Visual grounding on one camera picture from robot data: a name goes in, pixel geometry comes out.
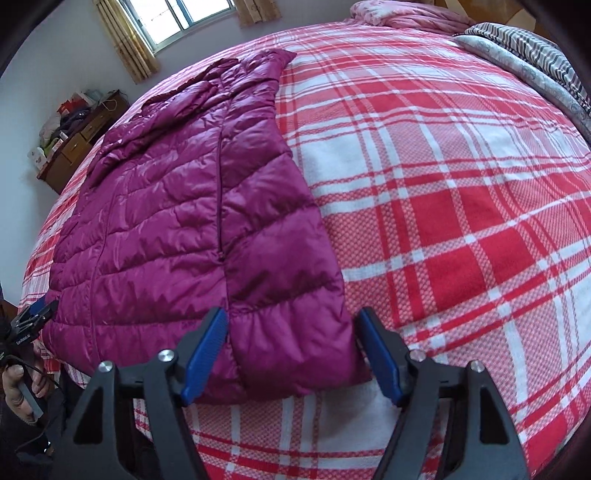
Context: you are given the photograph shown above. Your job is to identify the dark purple clothes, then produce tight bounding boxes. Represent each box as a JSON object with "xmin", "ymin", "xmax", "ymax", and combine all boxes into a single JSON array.
[{"xmin": 60, "ymin": 111, "xmax": 93, "ymax": 134}]

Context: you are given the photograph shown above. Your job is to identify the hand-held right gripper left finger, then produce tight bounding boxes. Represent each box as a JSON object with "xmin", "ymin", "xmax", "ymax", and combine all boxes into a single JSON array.
[{"xmin": 50, "ymin": 307, "xmax": 229, "ymax": 480}]

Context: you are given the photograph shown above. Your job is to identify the person's left hand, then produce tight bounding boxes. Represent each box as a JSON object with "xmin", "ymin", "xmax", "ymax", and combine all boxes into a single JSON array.
[{"xmin": 1, "ymin": 362, "xmax": 49, "ymax": 418}]

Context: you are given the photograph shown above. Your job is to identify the beige patterned curtain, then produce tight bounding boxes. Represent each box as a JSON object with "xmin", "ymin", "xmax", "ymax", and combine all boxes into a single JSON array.
[
  {"xmin": 235, "ymin": 0, "xmax": 282, "ymax": 27},
  {"xmin": 92, "ymin": 0, "xmax": 160, "ymax": 85}
]

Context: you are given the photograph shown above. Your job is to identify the sliding window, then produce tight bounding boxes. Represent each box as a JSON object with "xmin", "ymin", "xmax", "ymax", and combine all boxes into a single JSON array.
[{"xmin": 117, "ymin": 0, "xmax": 238, "ymax": 47}]

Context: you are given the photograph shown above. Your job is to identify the wooden headboard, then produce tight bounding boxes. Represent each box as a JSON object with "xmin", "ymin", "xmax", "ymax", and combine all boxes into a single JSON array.
[{"xmin": 501, "ymin": 0, "xmax": 539, "ymax": 26}]

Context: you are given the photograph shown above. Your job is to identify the brown wooden desk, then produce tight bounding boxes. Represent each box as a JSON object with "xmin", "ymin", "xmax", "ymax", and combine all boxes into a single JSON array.
[{"xmin": 36, "ymin": 90, "xmax": 131, "ymax": 195}]

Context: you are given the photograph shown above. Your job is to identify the pink folded quilt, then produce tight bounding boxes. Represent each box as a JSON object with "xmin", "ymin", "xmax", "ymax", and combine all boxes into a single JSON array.
[{"xmin": 348, "ymin": 0, "xmax": 476, "ymax": 34}]

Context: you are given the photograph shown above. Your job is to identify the bed with red plaid sheet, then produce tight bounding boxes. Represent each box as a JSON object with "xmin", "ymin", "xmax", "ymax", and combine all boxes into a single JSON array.
[{"xmin": 18, "ymin": 16, "xmax": 591, "ymax": 480}]

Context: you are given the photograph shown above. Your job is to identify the black cable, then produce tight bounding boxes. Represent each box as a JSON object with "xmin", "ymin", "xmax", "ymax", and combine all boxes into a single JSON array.
[{"xmin": 0, "ymin": 353, "xmax": 63, "ymax": 457}]

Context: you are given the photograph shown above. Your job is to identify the grey floral pillow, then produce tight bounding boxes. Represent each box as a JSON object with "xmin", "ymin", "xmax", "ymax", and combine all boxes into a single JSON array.
[{"xmin": 455, "ymin": 34, "xmax": 591, "ymax": 123}]

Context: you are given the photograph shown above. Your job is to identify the magenta puffer jacket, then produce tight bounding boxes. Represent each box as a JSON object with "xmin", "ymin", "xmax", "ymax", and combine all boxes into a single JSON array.
[{"xmin": 41, "ymin": 48, "xmax": 372, "ymax": 406}]

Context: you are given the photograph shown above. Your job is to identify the striped pillow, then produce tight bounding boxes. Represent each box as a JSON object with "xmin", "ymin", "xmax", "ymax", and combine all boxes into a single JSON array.
[{"xmin": 464, "ymin": 22, "xmax": 591, "ymax": 112}]

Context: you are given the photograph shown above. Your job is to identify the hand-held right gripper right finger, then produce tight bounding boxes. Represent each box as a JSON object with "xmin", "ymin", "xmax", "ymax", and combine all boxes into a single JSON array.
[{"xmin": 355, "ymin": 306, "xmax": 532, "ymax": 480}]

